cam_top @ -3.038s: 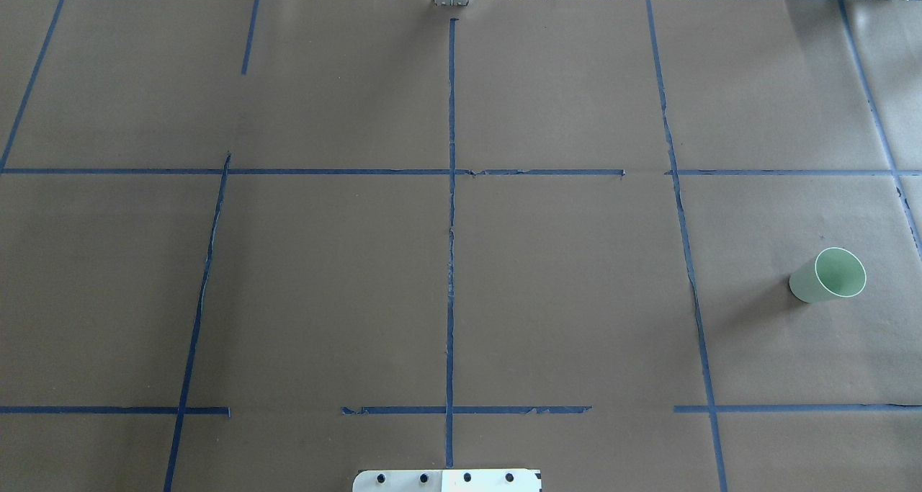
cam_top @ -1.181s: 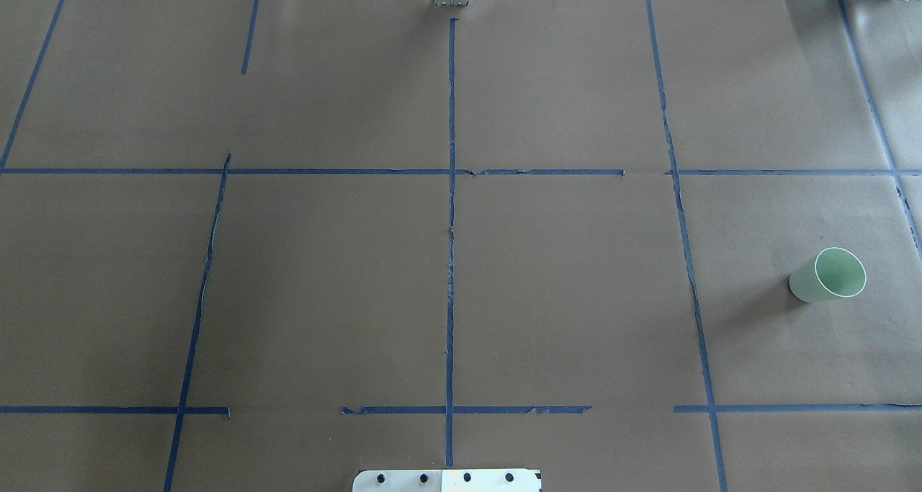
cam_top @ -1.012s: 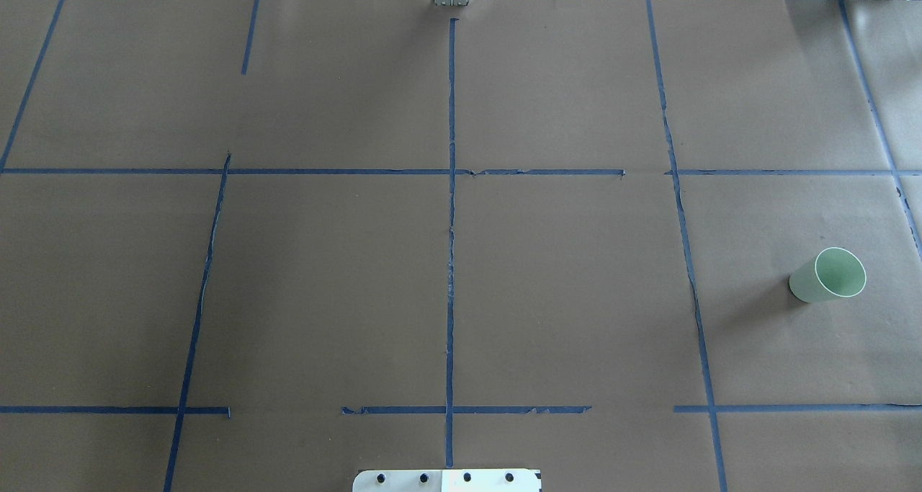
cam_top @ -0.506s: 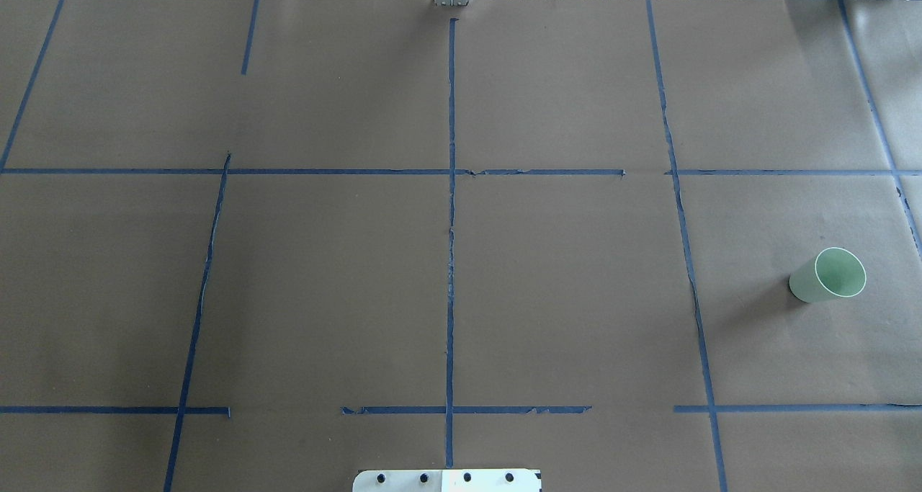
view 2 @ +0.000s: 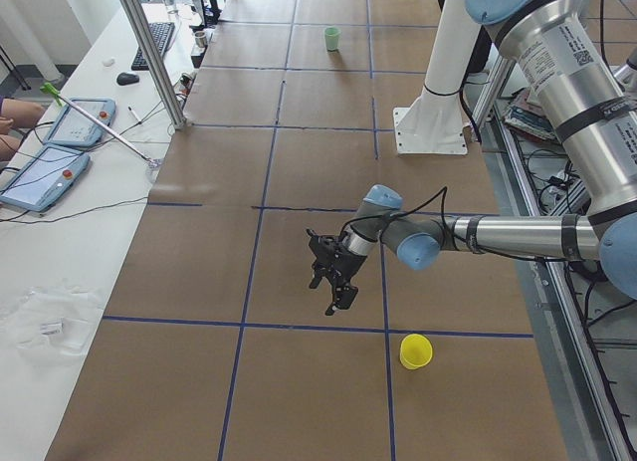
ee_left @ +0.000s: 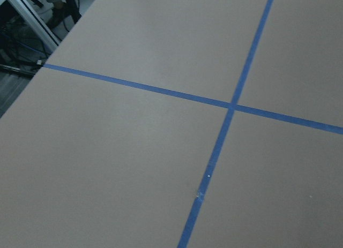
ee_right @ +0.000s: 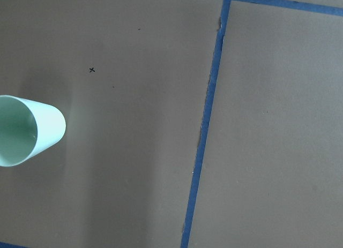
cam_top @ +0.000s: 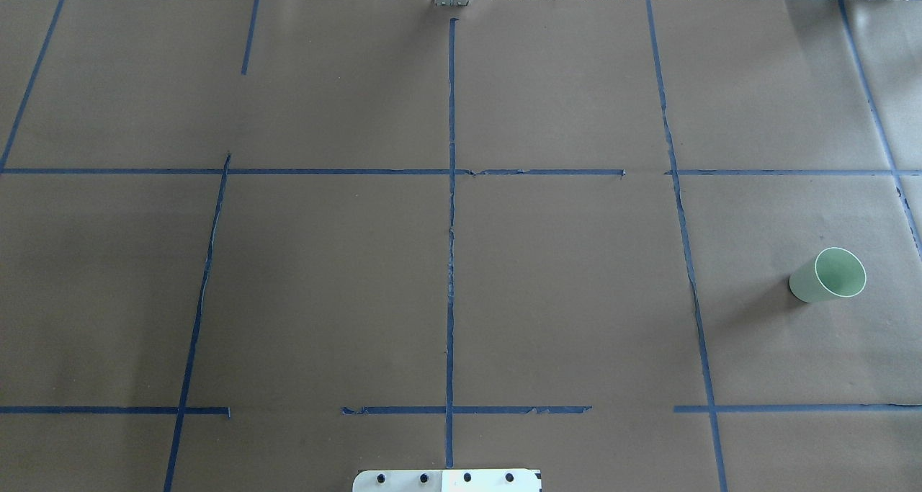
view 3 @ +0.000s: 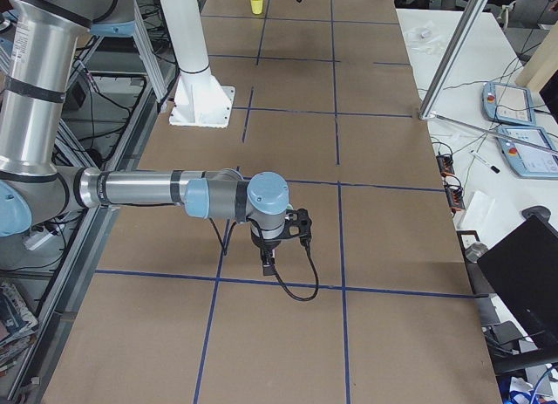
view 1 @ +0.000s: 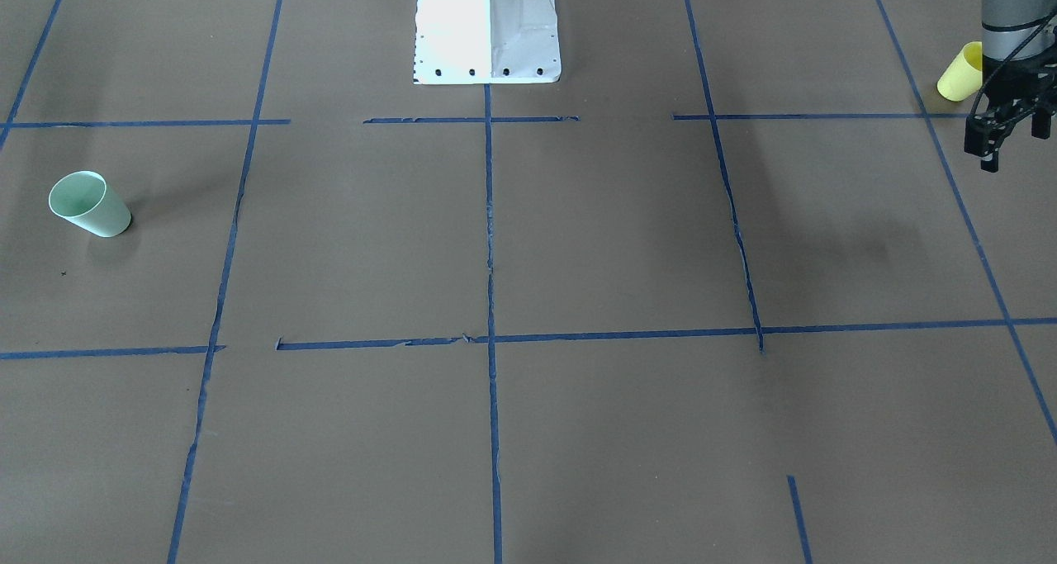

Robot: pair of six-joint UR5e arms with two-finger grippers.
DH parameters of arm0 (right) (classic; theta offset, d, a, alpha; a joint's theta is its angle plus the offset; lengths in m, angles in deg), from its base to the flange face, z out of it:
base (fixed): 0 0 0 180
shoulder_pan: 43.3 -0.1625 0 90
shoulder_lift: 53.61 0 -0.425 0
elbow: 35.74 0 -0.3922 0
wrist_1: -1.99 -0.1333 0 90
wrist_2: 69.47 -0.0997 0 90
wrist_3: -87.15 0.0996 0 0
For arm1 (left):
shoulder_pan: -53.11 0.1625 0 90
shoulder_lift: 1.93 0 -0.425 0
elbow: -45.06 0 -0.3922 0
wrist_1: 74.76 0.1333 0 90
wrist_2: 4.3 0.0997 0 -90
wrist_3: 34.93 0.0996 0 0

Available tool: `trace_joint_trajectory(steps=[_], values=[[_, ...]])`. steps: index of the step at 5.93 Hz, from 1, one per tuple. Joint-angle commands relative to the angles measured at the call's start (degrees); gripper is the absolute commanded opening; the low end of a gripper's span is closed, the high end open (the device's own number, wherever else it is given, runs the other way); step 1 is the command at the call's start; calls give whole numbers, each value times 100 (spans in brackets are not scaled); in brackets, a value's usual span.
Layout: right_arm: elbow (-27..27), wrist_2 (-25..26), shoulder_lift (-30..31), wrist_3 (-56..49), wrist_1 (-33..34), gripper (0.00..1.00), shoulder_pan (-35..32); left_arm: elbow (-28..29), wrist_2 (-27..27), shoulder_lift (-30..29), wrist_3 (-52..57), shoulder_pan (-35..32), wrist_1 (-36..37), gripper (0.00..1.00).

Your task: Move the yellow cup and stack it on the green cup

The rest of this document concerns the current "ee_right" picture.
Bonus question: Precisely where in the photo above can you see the light green plastic cup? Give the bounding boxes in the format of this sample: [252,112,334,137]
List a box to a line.
[1,95,66,167]

